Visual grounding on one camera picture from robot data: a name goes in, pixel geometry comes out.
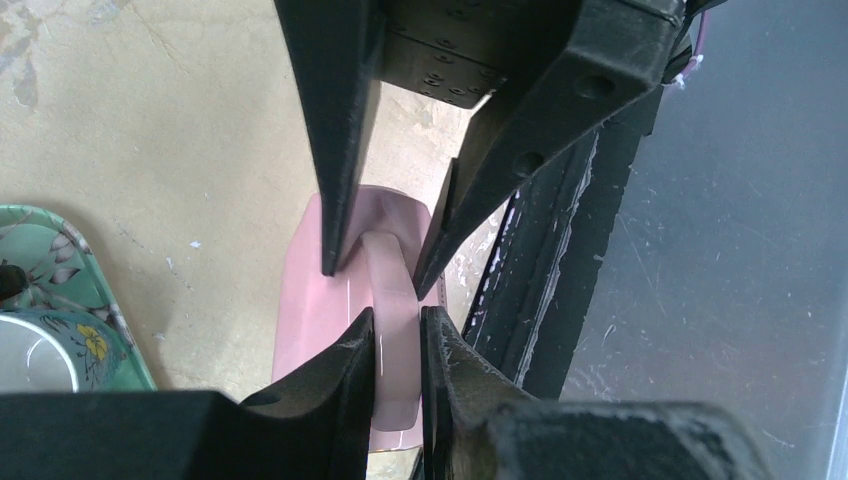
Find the green floral tray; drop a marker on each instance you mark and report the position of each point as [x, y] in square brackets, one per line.
[62, 273]

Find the blue mug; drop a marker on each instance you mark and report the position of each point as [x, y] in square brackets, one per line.
[55, 351]

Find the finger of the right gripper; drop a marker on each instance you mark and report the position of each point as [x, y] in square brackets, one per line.
[572, 66]
[335, 49]

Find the pink faceted mug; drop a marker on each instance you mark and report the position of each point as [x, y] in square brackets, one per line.
[380, 254]

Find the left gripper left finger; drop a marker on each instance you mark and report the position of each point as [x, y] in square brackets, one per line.
[314, 423]

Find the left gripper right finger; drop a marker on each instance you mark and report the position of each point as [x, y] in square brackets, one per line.
[477, 424]

